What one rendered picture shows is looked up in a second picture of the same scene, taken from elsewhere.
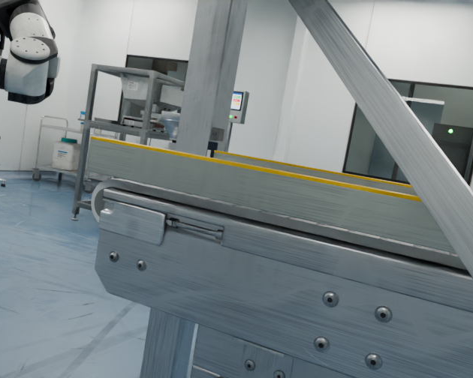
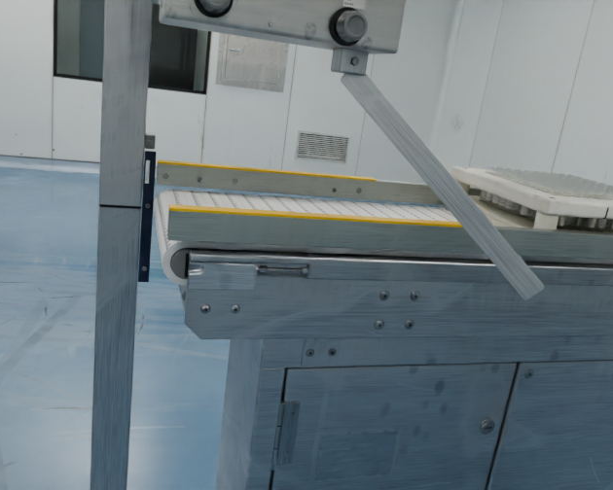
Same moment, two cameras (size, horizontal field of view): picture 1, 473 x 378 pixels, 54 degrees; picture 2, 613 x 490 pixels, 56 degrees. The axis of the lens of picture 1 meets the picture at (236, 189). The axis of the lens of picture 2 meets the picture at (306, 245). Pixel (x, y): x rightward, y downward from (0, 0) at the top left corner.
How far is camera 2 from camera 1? 0.42 m
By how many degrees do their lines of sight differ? 42
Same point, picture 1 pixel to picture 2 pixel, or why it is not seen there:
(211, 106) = (141, 111)
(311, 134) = not seen: outside the picture
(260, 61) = not seen: outside the picture
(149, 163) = (238, 226)
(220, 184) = (305, 233)
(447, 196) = (491, 239)
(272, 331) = (345, 326)
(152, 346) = (103, 369)
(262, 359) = (318, 345)
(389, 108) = (450, 186)
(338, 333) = (388, 314)
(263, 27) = not seen: outside the picture
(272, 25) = not seen: outside the picture
